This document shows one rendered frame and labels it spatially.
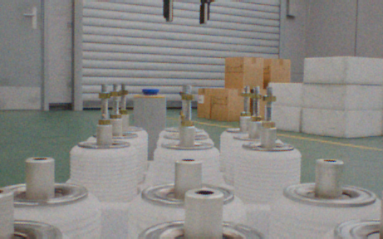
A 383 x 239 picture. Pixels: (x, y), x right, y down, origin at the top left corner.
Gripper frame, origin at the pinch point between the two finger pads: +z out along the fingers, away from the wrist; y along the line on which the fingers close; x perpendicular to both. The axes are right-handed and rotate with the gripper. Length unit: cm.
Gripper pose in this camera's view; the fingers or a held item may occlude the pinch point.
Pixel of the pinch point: (186, 16)
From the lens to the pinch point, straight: 95.3
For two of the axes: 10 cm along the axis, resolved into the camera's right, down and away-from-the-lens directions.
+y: 9.3, -0.1, 3.8
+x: -3.8, -0.8, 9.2
